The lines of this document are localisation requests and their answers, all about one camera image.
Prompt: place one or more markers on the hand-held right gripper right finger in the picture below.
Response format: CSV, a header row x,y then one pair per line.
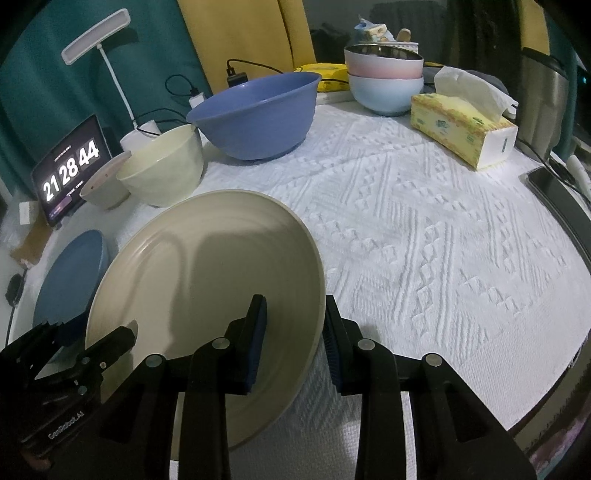
x,y
333,353

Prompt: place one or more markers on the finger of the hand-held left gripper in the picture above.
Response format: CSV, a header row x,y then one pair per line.
x,y
25,344
111,344

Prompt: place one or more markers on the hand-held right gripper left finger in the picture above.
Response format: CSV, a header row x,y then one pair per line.
x,y
258,344

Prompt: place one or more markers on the cream plate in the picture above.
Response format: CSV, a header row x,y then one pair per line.
x,y
207,258

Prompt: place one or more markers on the cream bowl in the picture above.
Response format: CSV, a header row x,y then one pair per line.
x,y
161,180

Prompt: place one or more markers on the dark blue plate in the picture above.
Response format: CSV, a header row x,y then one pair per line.
x,y
258,124

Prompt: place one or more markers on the black round device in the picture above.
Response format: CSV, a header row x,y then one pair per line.
x,y
14,290

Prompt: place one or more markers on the brown cardboard box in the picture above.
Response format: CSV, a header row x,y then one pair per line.
x,y
27,242

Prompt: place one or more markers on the small pink bowl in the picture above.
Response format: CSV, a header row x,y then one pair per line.
x,y
104,191

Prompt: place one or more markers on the tablet with clock display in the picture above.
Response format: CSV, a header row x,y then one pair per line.
x,y
69,170

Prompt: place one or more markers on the white charger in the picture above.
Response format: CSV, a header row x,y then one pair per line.
x,y
196,100

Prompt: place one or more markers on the teal curtain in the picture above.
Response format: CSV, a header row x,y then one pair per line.
x,y
577,60
46,92

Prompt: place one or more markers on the white folded packet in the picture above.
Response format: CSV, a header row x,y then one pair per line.
x,y
334,98

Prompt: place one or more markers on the yellow tissue box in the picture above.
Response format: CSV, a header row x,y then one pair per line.
x,y
452,124

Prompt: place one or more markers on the light blue bowl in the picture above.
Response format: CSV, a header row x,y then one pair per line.
x,y
383,94

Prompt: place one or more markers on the black charger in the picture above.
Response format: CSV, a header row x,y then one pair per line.
x,y
236,78

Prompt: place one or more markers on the black phone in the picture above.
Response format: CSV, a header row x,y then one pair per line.
x,y
554,184

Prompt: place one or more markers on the yellow packet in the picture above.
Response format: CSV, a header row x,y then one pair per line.
x,y
328,71

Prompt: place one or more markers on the pink steel-lined bowl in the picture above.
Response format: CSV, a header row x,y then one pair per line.
x,y
378,67

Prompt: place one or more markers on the white tube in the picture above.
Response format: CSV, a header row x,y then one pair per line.
x,y
579,173

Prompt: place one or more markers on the grey cloth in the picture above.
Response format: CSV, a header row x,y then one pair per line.
x,y
466,76

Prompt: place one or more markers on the white desk lamp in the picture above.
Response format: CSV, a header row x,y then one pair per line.
x,y
94,34

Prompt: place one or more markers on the yellow curtain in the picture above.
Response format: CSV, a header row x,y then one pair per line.
x,y
549,25
231,32

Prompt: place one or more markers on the white container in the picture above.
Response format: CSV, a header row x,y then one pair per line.
x,y
406,45

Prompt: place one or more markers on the steel thermos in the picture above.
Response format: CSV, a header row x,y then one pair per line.
x,y
540,101

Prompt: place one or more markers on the blue packet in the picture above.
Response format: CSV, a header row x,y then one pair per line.
x,y
362,21

